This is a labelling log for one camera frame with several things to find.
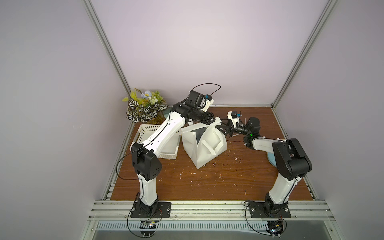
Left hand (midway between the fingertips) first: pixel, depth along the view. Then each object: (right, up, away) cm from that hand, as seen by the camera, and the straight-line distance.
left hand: (213, 117), depth 79 cm
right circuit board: (+29, -54, -9) cm, 61 cm away
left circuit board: (-34, -55, -7) cm, 65 cm away
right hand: (+3, -3, +4) cm, 5 cm away
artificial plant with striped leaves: (-39, +6, +4) cm, 39 cm away
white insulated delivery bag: (-6, -13, -4) cm, 14 cm away
